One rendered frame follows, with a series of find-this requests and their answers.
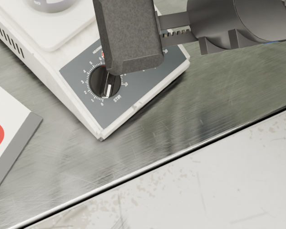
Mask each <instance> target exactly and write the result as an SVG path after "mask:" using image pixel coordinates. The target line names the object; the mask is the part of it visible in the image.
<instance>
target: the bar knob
mask: <svg viewBox="0 0 286 229"><path fill-rule="evenodd" d="M89 86H90V88H91V90H92V92H93V93H94V94H95V95H96V96H98V97H101V98H110V97H112V96H114V95H115V94H116V93H117V92H118V91H119V89H120V86H121V78H120V75H112V74H110V73H109V72H108V71H107V70H106V66H105V65H102V66H98V67H97V68H95V69H94V70H93V71H92V73H91V74H90V77H89Z"/></svg>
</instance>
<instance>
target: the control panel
mask: <svg viewBox="0 0 286 229"><path fill-rule="evenodd" d="M163 55H164V61H163V63H162V64H161V65H160V66H158V67H157V68H152V69H148V70H142V71H137V72H132V73H128V74H123V75H120V78H121V86H120V89H119V91H118V92H117V93H116V94H115V95H114V96H112V97H110V98H101V97H98V96H96V95H95V94H94V93H93V92H92V90H91V88H90V86H89V77H90V74H91V73H92V71H93V70H94V69H95V68H97V67H98V66H102V65H105V61H104V57H103V51H102V46H101V41H100V38H99V39H98V40H97V41H95V42H94V43H93V44H92V45H90V46H89V47H88V48H86V49H85V50H84V51H83V52H81V53H80V54H79V55H77V56H76V57H75V58H73V59H72V60H71V61H70V62H69V63H67V64H66V65H65V66H63V67H62V68H61V69H60V70H59V72H60V74H61V75H62V77H63V78H64V79H65V81H66V82H67V83H68V84H69V86H70V87H71V89H72V90H73V91H74V93H75V94H76V95H77V96H78V98H79V99H80V100H81V101H82V103H83V104H84V106H85V107H86V108H87V109H88V111H89V112H90V113H91V115H92V116H93V117H94V118H95V120H96V121H97V122H98V124H99V125H100V126H101V128H103V129H105V128H107V127H108V126H109V125H110V124H112V123H113V122H114V121H115V120H116V119H117V118H118V117H119V116H121V115H122V114H123V113H124V112H125V111H127V110H128V109H129V108H130V107H131V106H133V105H134V104H135V103H136V102H137V101H139V100H140V99H141V98H142V97H143V96H145V95H146V94H147V93H148V92H149V91H150V90H151V89H152V88H154V87H155V86H156V85H157V84H158V83H160V82H161V81H162V80H163V79H164V78H166V77H167V76H168V75H169V74H170V73H172V72H173V71H174V70H175V69H176V68H177V67H178V66H180V65H181V64H182V63H183V62H184V61H185V60H186V59H187V58H186V56H185V55H184V53H183V52H182V51H181V49H180V48H179V46H178V45H174V46H169V47H164V48H163Z"/></svg>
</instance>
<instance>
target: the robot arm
mask: <svg viewBox="0 0 286 229"><path fill-rule="evenodd" d="M92 1H93V6H94V11H95V16H96V21H97V26H98V30H99V36H100V41H101V46H102V51H103V55H104V61H105V66H106V70H107V71H108V72H109V73H110V74H112V75H123V74H128V73H132V72H137V71H142V70H148V69H152V68H157V67H158V66H160V65H161V64H162V63H163V61H164V55H163V48H164V47H169V46H174V45H180V44H185V43H190V42H195V41H199V45H200V51H201V55H207V54H212V53H216V52H221V51H226V50H234V49H239V48H244V47H248V46H253V45H259V44H269V43H273V42H284V41H286V0H187V11H185V12H179V13H173V14H168V15H160V16H158V13H157V11H155V8H154V3H153V0H92ZM184 26H190V29H191V31H190V30H189V29H187V30H186V31H185V30H182V32H180V31H177V33H176V32H175V31H174V32H172V34H171V32H169V33H168V35H167V34H166V33H164V34H163V36H162V34H161V30H168V29H173V28H179V27H184Z"/></svg>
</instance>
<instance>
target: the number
mask: <svg viewBox="0 0 286 229"><path fill-rule="evenodd" d="M24 111H25V109H24V108H22V107H21V106H20V105H19V104H17V103H16V102H15V101H13V100H12V99H11V98H10V97H9V96H7V95H6V94H5V93H4V92H2V91H1V90H0V146H1V145H2V144H3V142H4V141H5V139H6V138H7V136H8V135H9V133H10V132H11V130H12V129H13V127H14V126H15V124H16V123H17V121H18V120H19V118H20V117H21V115H22V114H23V112H24Z"/></svg>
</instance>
